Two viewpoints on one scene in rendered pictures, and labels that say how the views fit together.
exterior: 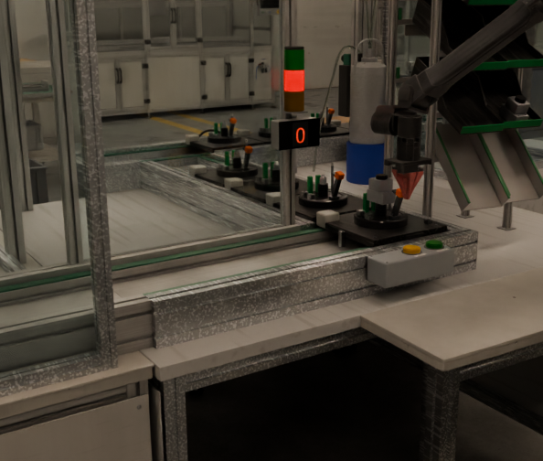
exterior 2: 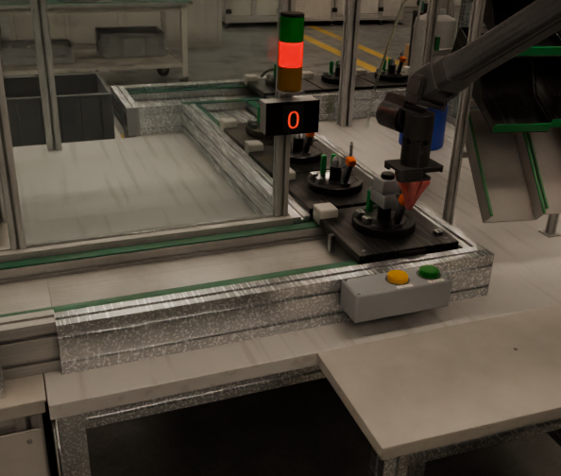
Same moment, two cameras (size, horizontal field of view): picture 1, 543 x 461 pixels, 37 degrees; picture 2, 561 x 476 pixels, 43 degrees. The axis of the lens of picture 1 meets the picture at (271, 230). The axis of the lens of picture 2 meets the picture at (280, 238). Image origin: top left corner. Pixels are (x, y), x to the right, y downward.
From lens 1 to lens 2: 64 cm
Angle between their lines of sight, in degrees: 13
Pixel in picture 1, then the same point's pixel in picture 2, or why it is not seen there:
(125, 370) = (8, 405)
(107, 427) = not seen: outside the picture
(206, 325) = (127, 349)
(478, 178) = (513, 182)
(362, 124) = not seen: hidden behind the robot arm
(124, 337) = (23, 359)
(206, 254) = (169, 248)
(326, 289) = (285, 314)
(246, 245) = (220, 240)
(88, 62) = not seen: outside the picture
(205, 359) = (109, 397)
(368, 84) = not seen: hidden behind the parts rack
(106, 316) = not seen: outside the picture
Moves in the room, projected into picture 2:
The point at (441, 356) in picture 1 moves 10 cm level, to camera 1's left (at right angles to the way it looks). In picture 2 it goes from (382, 441) to (319, 431)
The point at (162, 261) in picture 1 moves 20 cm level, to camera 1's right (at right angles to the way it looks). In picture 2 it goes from (115, 253) to (208, 264)
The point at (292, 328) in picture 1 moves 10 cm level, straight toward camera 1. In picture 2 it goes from (228, 364) to (211, 398)
